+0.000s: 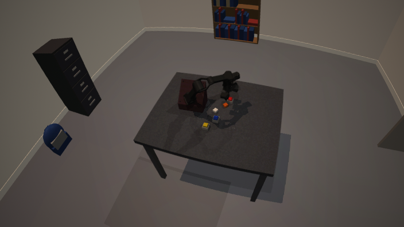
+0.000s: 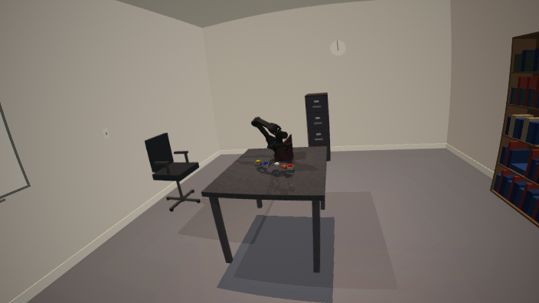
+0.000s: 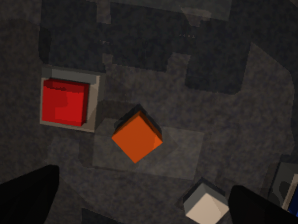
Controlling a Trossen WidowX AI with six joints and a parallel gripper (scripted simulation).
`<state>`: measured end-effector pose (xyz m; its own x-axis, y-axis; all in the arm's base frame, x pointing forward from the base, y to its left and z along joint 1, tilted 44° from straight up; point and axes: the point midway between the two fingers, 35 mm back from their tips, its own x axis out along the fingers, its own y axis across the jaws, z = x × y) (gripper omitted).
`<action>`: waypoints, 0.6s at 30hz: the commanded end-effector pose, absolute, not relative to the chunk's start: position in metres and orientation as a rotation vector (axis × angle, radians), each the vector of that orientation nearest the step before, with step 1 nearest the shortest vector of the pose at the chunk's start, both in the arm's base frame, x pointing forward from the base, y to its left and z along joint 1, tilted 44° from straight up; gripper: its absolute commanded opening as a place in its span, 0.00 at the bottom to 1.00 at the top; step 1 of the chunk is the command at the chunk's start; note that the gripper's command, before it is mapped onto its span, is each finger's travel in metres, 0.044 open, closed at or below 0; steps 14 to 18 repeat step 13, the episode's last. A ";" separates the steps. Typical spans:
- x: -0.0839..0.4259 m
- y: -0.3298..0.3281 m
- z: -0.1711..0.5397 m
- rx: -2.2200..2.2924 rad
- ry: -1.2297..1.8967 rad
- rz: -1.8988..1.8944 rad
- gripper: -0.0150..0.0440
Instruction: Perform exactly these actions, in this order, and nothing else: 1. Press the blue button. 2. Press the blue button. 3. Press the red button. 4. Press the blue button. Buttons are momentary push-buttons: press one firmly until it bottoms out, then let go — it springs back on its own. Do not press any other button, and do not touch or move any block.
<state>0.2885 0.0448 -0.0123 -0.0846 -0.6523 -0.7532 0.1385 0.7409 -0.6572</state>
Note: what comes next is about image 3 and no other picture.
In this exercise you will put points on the red button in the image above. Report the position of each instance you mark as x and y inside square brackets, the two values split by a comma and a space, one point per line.
[72, 98]

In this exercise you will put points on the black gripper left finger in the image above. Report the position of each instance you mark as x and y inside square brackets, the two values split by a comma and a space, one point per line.
[27, 199]

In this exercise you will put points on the orange block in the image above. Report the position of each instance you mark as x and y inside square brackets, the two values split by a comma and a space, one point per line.
[137, 137]

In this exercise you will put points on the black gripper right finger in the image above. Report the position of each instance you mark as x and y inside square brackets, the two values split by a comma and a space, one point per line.
[246, 207]

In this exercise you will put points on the beige cube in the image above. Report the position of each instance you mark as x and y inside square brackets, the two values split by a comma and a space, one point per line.
[206, 205]

